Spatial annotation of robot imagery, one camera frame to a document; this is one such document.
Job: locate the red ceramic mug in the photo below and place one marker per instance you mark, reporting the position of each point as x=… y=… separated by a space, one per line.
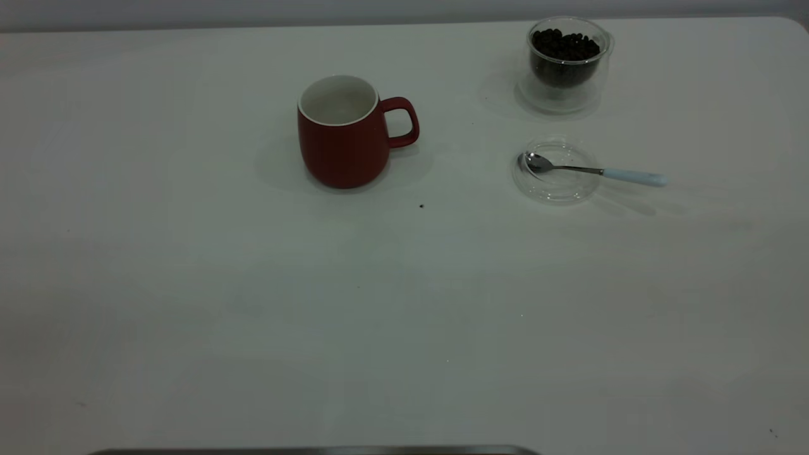
x=344 y=155

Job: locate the clear glass cup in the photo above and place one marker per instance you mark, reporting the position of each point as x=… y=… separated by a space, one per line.
x=559 y=98

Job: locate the dark coffee beans pile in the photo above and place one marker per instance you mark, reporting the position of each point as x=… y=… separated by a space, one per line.
x=564 y=47

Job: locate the clear glass saucer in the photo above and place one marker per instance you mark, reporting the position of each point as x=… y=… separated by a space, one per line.
x=556 y=189

